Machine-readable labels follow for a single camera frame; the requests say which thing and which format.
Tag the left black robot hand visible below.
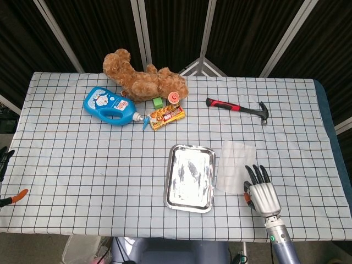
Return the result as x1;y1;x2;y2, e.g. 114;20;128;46
0;146;29;208

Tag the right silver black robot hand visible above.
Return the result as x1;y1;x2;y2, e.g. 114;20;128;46
243;164;282;218

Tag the translucent white plastic sheet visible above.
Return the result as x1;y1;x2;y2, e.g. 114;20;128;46
216;140;257;195

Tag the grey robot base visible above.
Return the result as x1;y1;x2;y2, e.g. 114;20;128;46
109;236;230;264

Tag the silver metal tray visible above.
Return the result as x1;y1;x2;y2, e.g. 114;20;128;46
163;144;216;213

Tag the red black claw hammer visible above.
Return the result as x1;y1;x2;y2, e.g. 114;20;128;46
206;97;269;127

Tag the white checkered tablecloth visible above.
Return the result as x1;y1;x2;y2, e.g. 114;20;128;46
0;71;352;243

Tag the clear plastic bag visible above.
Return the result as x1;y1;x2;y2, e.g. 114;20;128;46
61;235;102;264

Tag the yellow red snack box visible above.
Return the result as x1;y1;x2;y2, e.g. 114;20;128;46
146;103;186;131

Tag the blue detergent bottle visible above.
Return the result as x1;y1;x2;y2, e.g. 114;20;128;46
83;86;150;131

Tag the brown teddy bear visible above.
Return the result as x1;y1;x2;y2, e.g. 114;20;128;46
102;48;189;103

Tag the black folding screen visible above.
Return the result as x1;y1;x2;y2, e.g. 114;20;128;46
0;0;352;135

